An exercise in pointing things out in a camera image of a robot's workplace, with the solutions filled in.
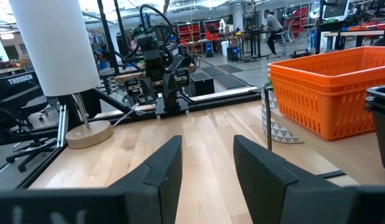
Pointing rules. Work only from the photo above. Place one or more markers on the black monitor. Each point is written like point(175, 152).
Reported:
point(335, 7)

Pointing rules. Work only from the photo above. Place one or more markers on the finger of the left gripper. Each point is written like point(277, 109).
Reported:
point(148, 90)
point(170, 93)

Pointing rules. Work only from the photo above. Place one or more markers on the long white table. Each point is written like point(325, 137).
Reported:
point(354, 33)

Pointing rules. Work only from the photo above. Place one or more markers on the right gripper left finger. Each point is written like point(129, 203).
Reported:
point(161, 186)

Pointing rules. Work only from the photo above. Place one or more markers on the silver aluminium rail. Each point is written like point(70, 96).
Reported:
point(62, 124)

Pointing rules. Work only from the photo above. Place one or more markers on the white bin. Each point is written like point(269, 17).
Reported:
point(224, 48)

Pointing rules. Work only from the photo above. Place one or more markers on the black desk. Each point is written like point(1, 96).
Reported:
point(248, 31)

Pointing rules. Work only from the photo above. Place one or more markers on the black cube box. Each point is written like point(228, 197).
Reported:
point(203, 85)

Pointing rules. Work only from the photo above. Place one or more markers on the orange plastic basket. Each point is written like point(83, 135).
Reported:
point(329, 115)
point(320, 72)

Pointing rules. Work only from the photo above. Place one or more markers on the green plant in patterned pot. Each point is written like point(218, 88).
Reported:
point(283, 133)

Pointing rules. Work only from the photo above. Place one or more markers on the black gantry post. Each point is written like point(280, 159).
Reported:
point(119, 18)
point(106, 31)

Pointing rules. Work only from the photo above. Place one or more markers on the black floor mat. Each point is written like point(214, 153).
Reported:
point(230, 68)
point(228, 81)

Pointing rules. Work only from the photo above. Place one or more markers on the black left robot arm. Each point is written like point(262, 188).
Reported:
point(152, 46)

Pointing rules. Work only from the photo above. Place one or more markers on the white shade table lamp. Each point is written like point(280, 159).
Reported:
point(55, 46)

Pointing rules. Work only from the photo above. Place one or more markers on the black Trossen labelled equipment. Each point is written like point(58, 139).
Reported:
point(18, 80)

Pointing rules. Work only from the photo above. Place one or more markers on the black aluminium table frame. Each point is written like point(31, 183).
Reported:
point(230, 99)

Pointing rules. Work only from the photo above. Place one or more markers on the black computer tower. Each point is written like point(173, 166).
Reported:
point(233, 53)

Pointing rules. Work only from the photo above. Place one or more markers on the person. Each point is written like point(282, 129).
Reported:
point(273, 23)

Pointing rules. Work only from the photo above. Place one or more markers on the red storage rack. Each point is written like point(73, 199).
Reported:
point(211, 26)
point(189, 31)

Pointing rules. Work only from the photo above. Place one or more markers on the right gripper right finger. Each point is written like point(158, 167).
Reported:
point(273, 193)

